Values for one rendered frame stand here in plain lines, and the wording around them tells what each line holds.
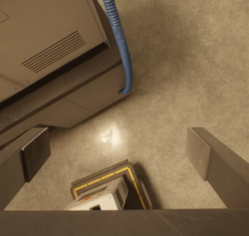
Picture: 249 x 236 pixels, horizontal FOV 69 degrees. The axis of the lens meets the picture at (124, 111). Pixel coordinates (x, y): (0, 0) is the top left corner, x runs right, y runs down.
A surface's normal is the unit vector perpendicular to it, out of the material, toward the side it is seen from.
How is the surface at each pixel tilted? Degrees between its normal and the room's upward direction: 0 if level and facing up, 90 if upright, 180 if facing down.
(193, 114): 0
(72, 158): 0
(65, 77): 0
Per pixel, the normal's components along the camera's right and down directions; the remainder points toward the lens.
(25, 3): 0.48, 0.85
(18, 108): -0.11, -0.15
